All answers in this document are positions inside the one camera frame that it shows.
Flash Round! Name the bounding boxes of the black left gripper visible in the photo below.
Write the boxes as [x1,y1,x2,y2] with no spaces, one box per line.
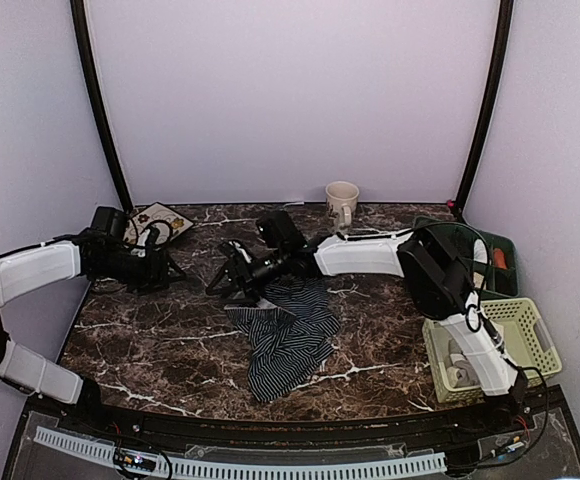
[94,249,186,296]

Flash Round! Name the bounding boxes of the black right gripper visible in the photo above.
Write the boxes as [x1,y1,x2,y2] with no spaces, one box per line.
[207,245,290,302]

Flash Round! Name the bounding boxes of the navy striped boxer underwear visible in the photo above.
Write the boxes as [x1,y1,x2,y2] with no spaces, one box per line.
[224,277,341,403]

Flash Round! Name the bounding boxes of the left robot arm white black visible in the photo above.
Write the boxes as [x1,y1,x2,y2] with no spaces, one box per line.
[0,277,90,406]

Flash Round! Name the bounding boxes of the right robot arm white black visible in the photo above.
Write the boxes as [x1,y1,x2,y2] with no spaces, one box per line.
[206,227,528,434]

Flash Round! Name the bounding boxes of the floral square ceramic plate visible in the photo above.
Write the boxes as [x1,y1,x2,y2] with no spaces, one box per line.
[124,202,194,245]

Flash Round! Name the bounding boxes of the cream ceramic mug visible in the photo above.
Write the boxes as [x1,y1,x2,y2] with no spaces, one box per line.
[325,181,360,234]

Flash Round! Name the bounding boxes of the light green perforated basket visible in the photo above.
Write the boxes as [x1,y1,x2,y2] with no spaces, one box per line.
[422,298,563,403]

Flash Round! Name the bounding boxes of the grey cloth in basket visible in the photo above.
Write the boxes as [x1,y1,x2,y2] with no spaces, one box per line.
[446,338,480,388]

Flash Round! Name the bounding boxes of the white rolled sock in tray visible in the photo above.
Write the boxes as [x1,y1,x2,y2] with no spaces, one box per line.
[473,239,489,265]

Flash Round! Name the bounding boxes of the dark green divided organizer tray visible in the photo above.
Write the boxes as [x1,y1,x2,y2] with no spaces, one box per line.
[414,216,519,300]

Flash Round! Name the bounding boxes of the orange rolled item in tray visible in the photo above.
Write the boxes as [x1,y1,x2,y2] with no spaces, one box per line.
[492,248,508,270]

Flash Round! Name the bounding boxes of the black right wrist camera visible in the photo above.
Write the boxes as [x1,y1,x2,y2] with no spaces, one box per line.
[256,210,306,251]

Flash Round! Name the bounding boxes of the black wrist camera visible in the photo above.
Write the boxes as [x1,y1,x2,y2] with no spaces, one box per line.
[256,210,306,251]
[90,206,128,240]

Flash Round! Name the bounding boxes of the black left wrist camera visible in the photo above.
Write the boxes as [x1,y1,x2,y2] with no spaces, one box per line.
[90,206,128,240]

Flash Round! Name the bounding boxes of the grey slotted cable duct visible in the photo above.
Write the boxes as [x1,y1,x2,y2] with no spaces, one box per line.
[33,427,447,479]

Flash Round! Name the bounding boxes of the left black frame post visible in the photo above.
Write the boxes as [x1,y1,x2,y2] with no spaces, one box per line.
[69,0,134,213]

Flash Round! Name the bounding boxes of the black frame post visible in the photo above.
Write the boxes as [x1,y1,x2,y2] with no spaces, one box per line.
[69,0,134,213]
[453,0,514,219]

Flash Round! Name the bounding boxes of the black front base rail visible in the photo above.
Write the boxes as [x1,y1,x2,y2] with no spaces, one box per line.
[17,385,579,459]

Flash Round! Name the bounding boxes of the right black frame post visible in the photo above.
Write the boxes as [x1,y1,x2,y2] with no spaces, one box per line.
[453,0,514,219]

